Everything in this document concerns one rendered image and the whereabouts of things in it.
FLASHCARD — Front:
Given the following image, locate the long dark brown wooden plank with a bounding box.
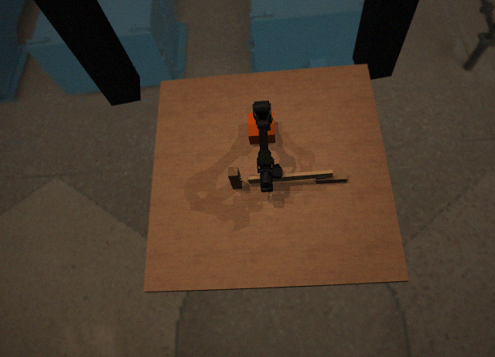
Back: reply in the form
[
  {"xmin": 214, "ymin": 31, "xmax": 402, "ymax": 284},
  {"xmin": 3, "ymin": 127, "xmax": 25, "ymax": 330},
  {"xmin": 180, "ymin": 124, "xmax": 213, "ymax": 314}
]
[{"xmin": 247, "ymin": 170, "xmax": 333, "ymax": 184}]

